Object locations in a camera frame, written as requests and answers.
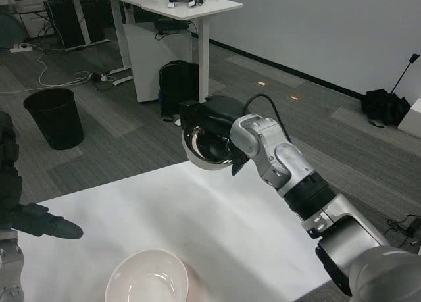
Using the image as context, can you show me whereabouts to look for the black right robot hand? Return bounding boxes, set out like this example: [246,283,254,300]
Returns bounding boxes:
[178,95,251,177]

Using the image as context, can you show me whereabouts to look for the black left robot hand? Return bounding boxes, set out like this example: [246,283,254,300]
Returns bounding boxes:
[0,110,84,240]

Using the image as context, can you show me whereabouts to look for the shiny metal bowl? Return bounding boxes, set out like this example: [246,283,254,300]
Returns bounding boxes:
[181,124,239,172]

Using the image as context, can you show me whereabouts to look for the white ceramic bowl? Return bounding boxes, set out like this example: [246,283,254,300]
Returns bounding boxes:
[104,248,191,302]

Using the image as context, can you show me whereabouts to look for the black backpack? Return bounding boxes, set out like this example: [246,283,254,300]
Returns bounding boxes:
[158,60,200,122]

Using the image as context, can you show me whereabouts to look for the black trash bin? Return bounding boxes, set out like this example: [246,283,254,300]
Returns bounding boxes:
[22,88,85,151]

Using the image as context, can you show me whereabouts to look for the black under-desk power box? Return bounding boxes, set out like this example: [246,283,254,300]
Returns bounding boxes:
[154,18,190,35]

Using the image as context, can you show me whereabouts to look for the white standing desk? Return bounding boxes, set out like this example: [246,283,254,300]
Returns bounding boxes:
[121,0,244,127]

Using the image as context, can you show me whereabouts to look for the long white desk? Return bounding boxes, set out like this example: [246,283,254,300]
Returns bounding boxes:
[78,0,145,86]

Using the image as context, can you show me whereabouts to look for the grey round disc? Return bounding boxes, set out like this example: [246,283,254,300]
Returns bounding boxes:
[0,11,27,50]

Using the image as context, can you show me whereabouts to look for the black computer tower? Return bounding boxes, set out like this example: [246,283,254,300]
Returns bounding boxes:
[82,1,106,43]
[47,0,87,49]

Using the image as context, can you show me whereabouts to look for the white drawer cabinet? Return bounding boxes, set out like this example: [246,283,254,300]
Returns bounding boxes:
[0,0,50,39]

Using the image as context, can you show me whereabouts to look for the black folded umbrella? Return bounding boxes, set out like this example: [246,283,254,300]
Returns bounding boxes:
[360,53,421,128]

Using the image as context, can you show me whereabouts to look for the white cardboard box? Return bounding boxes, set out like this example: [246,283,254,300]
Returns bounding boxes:
[397,97,421,131]

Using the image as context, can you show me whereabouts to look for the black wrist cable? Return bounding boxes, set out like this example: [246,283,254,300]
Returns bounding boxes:
[245,93,293,143]

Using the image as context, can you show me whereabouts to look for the white desk pedestal cabinet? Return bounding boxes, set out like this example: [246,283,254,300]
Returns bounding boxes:
[124,21,195,103]

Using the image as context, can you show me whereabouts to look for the white floor cable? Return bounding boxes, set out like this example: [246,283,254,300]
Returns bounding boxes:
[0,50,93,94]

